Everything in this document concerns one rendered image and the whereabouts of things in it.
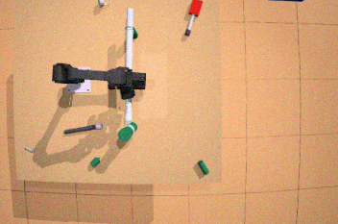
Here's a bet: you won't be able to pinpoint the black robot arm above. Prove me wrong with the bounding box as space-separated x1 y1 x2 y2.
52 63 146 100

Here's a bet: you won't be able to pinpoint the grey metal tube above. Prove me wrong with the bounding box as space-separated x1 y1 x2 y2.
125 8 133 113

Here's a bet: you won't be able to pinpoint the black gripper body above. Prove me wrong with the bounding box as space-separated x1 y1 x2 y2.
108 83 146 89

